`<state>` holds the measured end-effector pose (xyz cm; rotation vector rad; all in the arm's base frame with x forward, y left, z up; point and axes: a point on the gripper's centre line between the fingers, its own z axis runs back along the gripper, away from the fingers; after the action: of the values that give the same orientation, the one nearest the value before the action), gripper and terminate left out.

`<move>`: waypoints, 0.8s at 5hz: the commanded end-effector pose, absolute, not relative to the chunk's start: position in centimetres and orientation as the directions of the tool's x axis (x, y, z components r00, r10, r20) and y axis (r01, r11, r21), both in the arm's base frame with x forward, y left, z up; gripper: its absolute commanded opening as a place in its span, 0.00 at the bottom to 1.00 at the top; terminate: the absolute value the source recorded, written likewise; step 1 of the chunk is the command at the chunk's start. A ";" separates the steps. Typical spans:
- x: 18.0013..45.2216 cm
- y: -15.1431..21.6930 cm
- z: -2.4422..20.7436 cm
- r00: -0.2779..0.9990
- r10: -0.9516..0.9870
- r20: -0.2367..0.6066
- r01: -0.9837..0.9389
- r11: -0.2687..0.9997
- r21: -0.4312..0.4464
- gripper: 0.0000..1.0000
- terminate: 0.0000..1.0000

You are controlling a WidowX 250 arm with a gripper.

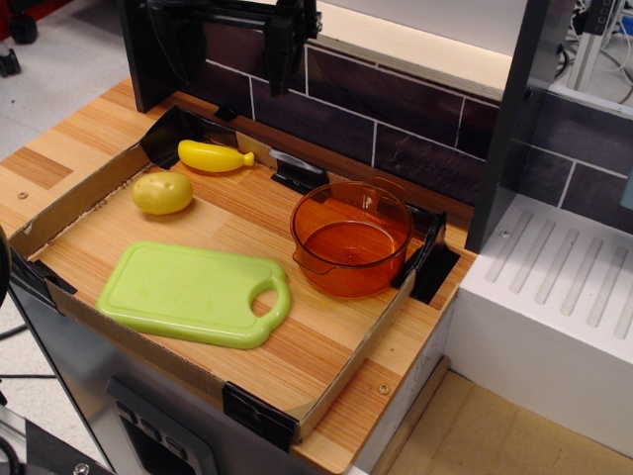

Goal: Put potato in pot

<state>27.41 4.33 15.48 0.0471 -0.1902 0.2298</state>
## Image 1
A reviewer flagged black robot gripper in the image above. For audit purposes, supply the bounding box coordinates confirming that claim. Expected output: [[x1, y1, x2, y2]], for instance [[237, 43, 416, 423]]
[[147, 1, 321, 97]]

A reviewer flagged yellow toy potato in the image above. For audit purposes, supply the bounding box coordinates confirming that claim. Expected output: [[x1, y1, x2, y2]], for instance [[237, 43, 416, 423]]
[[132, 171, 194, 216]]

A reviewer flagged cardboard fence with black tape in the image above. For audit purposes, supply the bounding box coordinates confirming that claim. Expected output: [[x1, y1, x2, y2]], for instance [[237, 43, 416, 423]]
[[1, 100, 475, 472]]

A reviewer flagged orange transparent plastic pot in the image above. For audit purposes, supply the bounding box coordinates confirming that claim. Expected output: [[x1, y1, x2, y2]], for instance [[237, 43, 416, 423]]
[[290, 181, 414, 299]]

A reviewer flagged yellow toy banana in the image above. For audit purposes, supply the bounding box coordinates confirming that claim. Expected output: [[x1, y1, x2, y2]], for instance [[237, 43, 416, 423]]
[[177, 140, 255, 172]]

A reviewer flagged green plastic cutting board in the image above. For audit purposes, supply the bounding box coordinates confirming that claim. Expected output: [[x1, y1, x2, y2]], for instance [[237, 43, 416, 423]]
[[96, 241, 291, 349]]

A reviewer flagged grey toy oven front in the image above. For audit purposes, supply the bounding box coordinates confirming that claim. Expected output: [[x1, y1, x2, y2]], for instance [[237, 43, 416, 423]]
[[107, 379, 220, 474]]

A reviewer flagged white toy sink drainboard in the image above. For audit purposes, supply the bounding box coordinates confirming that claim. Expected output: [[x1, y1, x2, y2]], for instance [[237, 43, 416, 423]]
[[445, 196, 632, 455]]

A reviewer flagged dark grey cabinet post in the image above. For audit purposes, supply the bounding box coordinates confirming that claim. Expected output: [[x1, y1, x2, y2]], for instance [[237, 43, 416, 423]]
[[466, 0, 575, 252]]

